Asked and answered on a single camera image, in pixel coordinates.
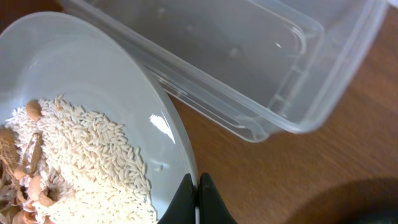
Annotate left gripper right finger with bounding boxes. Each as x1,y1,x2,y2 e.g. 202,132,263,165
198,173,237,224

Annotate clear plastic bin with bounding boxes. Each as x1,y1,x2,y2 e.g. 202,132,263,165
61,0,389,142

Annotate grey round plate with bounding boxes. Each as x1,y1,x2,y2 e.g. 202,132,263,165
1,12,197,216

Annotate rice and peanut shell scraps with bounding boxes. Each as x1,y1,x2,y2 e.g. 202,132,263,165
2,96,158,223

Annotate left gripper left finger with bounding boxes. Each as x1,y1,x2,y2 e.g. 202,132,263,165
158,174,196,224

